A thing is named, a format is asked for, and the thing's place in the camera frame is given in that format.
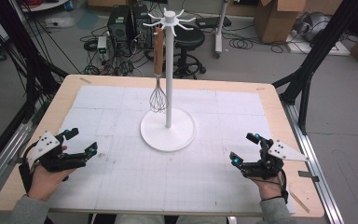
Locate tangle of black floor cables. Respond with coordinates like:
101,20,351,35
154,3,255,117
79,26,169,77

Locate small grey electronic box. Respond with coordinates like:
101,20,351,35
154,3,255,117
97,35,108,54

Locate black computer tower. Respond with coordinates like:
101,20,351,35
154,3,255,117
131,3,155,50
106,5,134,49

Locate grey round appliance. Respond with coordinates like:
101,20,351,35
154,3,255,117
293,11,332,43

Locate strip of brown tape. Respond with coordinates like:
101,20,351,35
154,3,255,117
289,190,310,215

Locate person's right hand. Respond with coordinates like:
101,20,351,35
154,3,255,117
249,172,286,202

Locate aluminium rail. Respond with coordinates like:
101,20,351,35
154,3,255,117
0,122,34,204
281,101,345,224

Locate white pole stand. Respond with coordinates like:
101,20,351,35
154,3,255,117
213,0,230,59

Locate white hook stand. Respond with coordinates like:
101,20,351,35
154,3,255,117
140,8,198,153

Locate person's left hand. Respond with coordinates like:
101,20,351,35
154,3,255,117
27,145,76,203

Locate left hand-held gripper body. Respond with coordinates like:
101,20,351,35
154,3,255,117
26,130,89,174

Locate black wrist strap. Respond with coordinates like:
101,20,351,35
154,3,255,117
278,169,290,204
18,161,34,194

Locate black metal frame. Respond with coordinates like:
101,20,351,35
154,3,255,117
0,0,70,179
271,0,358,135

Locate coiled black cable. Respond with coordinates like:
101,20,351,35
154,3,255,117
227,36,250,50

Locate black round stool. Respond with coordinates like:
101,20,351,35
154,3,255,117
159,23,207,80

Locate wire whisk with wooden handle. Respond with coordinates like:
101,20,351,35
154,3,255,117
149,26,169,114

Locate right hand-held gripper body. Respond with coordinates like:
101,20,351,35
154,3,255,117
240,138,310,181

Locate white grid mat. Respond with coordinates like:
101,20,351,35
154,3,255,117
48,84,296,216

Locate black table clamp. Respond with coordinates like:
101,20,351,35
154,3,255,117
297,170,321,183

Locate flat black device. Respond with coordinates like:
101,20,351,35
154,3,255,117
195,16,233,30

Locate large open cardboard box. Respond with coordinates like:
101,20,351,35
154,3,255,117
254,0,310,45

